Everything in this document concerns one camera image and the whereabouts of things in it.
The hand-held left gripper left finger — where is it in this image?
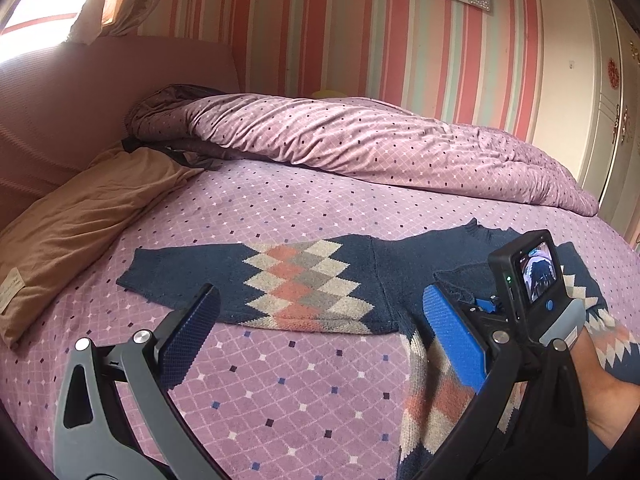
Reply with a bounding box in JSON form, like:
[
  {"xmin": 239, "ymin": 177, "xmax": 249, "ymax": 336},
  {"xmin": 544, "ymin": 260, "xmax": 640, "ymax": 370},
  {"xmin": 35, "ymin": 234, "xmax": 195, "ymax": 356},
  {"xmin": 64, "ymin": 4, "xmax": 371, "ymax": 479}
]
[{"xmin": 52, "ymin": 284, "xmax": 227, "ymax": 480}]

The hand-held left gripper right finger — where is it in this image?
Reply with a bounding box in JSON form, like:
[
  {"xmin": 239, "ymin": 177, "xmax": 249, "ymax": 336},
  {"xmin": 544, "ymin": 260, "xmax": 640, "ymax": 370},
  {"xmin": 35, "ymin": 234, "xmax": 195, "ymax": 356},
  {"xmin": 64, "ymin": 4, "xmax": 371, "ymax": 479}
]
[{"xmin": 414, "ymin": 283, "xmax": 589, "ymax": 480}]

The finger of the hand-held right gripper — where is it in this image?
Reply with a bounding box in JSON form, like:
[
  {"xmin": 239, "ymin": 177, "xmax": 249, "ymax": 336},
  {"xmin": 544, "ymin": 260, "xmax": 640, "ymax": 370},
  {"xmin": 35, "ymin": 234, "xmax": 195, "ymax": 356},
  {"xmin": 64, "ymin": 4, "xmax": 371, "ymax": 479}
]
[{"xmin": 470, "ymin": 296, "xmax": 508, "ymax": 317}]

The navy argyle knit sweater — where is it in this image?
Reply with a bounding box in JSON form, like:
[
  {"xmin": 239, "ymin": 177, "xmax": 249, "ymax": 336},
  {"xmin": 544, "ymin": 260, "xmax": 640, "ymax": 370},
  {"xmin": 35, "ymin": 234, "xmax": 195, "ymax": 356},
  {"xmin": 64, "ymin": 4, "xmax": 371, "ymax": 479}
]
[{"xmin": 116, "ymin": 218, "xmax": 640, "ymax": 480}]

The person's right forearm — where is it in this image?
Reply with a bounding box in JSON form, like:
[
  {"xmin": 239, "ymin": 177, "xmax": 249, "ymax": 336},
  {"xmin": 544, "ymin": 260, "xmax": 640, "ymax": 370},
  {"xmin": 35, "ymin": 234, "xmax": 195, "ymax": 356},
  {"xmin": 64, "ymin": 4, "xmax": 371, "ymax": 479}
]
[{"xmin": 569, "ymin": 327, "xmax": 640, "ymax": 453}]

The purple diamond-pattern bed sheet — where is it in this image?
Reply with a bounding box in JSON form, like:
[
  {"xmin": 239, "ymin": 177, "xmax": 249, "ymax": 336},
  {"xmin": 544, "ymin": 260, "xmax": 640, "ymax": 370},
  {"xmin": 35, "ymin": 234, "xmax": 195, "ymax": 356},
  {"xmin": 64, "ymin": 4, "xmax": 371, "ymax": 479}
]
[{"xmin": 0, "ymin": 157, "xmax": 640, "ymax": 480}]

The brown pillow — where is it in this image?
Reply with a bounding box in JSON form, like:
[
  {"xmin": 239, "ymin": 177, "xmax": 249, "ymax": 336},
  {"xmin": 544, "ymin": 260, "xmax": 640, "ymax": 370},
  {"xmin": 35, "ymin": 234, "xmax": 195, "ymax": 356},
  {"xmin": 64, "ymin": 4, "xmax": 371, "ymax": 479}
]
[{"xmin": 0, "ymin": 147, "xmax": 203, "ymax": 352}]

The pink dotted quilt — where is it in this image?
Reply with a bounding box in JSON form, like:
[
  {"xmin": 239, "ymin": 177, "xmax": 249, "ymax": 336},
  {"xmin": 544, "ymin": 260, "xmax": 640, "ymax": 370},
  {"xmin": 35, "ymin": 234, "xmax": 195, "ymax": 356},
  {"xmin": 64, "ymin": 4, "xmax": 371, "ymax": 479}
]
[{"xmin": 187, "ymin": 94, "xmax": 600, "ymax": 217}]

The white wardrobe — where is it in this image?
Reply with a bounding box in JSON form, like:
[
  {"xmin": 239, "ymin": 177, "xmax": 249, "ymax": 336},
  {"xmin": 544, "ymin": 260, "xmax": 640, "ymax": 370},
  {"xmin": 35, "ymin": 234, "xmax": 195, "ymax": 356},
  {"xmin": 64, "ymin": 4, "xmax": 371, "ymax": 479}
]
[{"xmin": 530, "ymin": 0, "xmax": 640, "ymax": 251}]

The grey dark cloth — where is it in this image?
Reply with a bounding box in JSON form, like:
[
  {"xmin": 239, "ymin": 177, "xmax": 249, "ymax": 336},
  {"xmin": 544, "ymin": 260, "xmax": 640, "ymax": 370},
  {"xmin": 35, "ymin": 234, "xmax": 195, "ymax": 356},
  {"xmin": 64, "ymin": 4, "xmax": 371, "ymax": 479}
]
[{"xmin": 120, "ymin": 85, "xmax": 231, "ymax": 170}]

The pink padded headboard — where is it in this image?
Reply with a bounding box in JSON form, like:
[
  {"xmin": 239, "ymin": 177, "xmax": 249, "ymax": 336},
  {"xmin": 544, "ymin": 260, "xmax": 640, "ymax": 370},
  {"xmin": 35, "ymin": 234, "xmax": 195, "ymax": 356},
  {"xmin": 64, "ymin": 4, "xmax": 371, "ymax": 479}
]
[{"xmin": 0, "ymin": 36, "xmax": 247, "ymax": 233}]

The bright window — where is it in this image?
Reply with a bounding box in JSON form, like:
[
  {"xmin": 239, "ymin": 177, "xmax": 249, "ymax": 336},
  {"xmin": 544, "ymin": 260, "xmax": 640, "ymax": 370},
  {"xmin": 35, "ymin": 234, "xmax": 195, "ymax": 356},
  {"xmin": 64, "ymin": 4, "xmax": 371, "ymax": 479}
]
[{"xmin": 0, "ymin": 0, "xmax": 116, "ymax": 63}]

